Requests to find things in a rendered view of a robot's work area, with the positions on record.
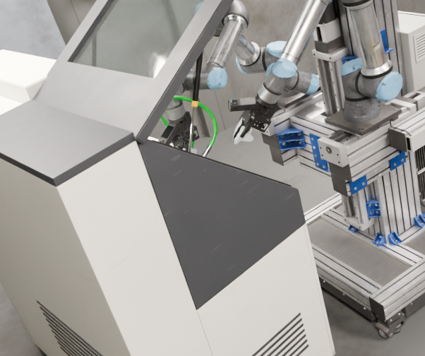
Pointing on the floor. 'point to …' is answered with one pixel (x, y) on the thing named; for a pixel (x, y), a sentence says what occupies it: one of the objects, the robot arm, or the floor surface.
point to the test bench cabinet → (272, 307)
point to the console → (12, 74)
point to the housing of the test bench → (78, 234)
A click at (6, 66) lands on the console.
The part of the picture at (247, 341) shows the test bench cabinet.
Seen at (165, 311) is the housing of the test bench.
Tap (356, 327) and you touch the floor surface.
